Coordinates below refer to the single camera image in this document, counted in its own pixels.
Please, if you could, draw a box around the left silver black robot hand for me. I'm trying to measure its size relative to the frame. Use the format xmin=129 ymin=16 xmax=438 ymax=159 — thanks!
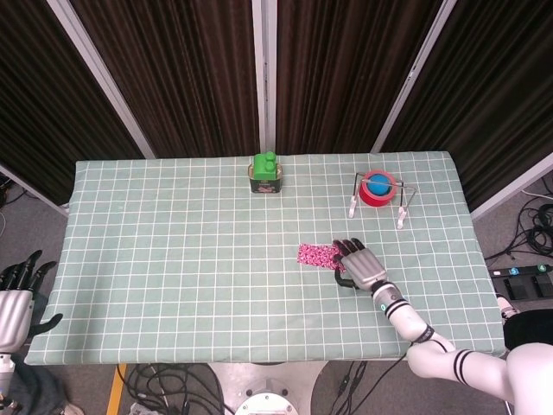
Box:
xmin=0 ymin=249 xmax=64 ymax=352

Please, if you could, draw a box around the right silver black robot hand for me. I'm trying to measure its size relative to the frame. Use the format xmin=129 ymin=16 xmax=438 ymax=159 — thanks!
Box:
xmin=331 ymin=237 xmax=389 ymax=293

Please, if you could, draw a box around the pink patterned cloth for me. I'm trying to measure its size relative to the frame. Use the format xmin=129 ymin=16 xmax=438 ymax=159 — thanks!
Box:
xmin=296 ymin=243 xmax=338 ymax=267

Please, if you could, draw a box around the black shoulder cover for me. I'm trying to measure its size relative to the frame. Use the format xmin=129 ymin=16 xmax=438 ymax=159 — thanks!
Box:
xmin=503 ymin=309 xmax=553 ymax=352

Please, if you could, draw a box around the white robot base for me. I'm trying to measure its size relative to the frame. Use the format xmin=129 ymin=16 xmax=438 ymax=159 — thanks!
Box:
xmin=207 ymin=361 xmax=329 ymax=415

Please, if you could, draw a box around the red tape roll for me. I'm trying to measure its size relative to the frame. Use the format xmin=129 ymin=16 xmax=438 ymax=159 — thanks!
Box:
xmin=359 ymin=169 xmax=397 ymax=208

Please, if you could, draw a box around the blue ball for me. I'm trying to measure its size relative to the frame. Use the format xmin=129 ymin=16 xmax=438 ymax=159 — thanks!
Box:
xmin=365 ymin=172 xmax=391 ymax=193

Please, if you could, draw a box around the dark green tin can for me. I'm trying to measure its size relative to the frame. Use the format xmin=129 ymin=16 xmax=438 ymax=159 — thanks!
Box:
xmin=247 ymin=163 xmax=285 ymax=195

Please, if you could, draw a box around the yellow floor tape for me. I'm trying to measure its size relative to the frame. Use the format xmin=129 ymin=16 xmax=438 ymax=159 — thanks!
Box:
xmin=105 ymin=363 xmax=129 ymax=415

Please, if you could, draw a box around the green toy building block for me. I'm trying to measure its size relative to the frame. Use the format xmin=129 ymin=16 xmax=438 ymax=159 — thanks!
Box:
xmin=252 ymin=150 xmax=278 ymax=180

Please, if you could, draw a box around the black foot pedal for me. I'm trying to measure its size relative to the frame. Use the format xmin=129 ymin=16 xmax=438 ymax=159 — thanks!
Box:
xmin=503 ymin=276 xmax=533 ymax=300
xmin=531 ymin=275 xmax=553 ymax=298

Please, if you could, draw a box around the green checked tablecloth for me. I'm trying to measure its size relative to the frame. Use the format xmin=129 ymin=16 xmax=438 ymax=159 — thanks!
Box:
xmin=23 ymin=150 xmax=506 ymax=365

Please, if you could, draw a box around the dark brown curtain panel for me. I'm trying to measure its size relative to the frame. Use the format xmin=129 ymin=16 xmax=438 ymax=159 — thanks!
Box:
xmin=384 ymin=0 xmax=553 ymax=213
xmin=276 ymin=0 xmax=444 ymax=155
xmin=0 ymin=0 xmax=146 ymax=204
xmin=71 ymin=0 xmax=260 ymax=159

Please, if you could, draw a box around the metal wire rack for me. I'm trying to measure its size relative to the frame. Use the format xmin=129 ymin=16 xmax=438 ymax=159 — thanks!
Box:
xmin=347 ymin=172 xmax=418 ymax=230

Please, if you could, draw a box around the black cable with inline box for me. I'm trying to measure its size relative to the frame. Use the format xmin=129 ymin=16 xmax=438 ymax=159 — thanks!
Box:
xmin=310 ymin=361 xmax=368 ymax=415

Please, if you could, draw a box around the white frame rail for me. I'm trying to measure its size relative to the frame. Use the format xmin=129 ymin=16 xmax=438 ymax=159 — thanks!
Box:
xmin=469 ymin=150 xmax=553 ymax=220
xmin=0 ymin=163 xmax=70 ymax=214

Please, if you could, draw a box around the black cable tangle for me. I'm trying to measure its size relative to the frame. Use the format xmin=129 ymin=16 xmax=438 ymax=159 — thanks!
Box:
xmin=124 ymin=362 xmax=226 ymax=415

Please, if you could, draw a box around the black cable bundle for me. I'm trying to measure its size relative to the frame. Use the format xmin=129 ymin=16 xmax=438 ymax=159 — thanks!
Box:
xmin=483 ymin=176 xmax=553 ymax=263

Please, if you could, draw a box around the white frame post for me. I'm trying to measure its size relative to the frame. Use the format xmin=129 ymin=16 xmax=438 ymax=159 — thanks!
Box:
xmin=46 ymin=0 xmax=156 ymax=159
xmin=370 ymin=0 xmax=454 ymax=153
xmin=251 ymin=0 xmax=278 ymax=155

